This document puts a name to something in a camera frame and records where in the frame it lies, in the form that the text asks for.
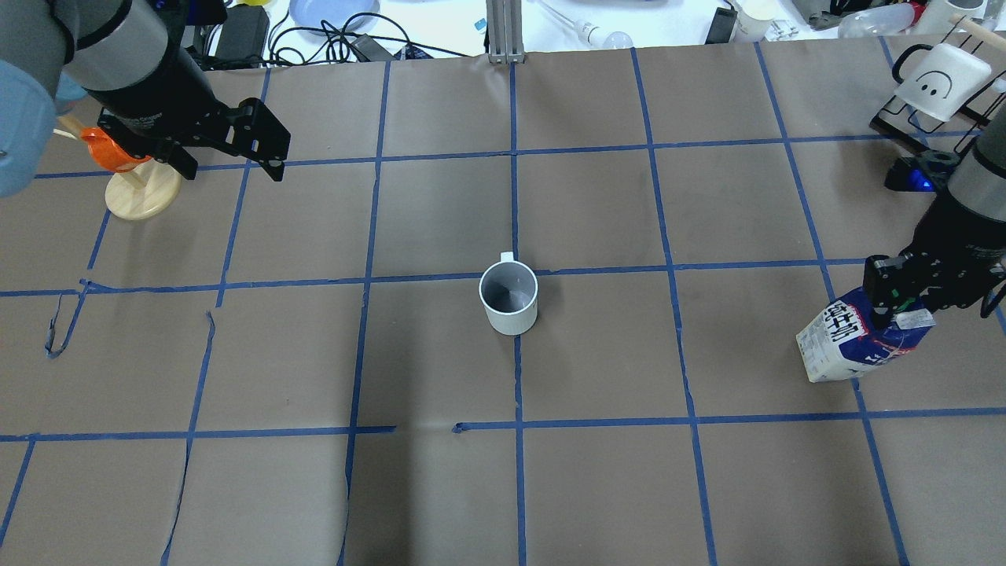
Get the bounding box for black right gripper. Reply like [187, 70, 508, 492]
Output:
[863, 152, 1006, 331]

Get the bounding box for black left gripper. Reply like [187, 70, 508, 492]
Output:
[83, 44, 291, 182]

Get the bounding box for blue white milk carton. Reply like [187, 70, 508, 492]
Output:
[795, 287, 935, 383]

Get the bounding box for white grey mug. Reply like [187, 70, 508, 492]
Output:
[478, 251, 539, 336]

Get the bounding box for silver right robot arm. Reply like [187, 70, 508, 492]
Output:
[862, 112, 1005, 329]

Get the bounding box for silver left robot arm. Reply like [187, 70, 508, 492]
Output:
[1, 1, 291, 197]

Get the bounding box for orange cup on tree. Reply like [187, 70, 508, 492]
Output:
[80, 127, 151, 175]

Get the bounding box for white paper cup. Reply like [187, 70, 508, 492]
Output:
[733, 1, 780, 42]

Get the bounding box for wooden mug tree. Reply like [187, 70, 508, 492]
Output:
[54, 114, 183, 221]

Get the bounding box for light blue plate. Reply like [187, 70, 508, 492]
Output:
[288, 1, 380, 29]

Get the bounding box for white smiley mug on rack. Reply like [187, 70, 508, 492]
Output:
[892, 42, 992, 123]

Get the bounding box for black wire mug rack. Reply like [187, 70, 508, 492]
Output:
[870, 3, 1004, 153]

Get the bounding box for aluminium frame post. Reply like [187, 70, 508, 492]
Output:
[485, 0, 526, 64]

